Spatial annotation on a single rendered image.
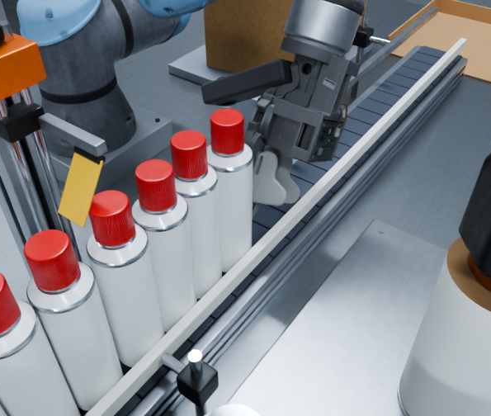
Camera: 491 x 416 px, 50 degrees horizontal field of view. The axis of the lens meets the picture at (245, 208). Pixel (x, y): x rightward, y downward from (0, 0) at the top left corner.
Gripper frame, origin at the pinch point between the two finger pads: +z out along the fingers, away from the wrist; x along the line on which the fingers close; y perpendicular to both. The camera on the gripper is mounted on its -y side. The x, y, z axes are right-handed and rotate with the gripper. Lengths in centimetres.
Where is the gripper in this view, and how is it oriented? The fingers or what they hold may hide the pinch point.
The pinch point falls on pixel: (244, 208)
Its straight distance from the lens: 63.2
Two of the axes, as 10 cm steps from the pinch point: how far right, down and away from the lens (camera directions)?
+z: -2.9, 9.2, 2.8
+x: 5.1, -0.9, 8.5
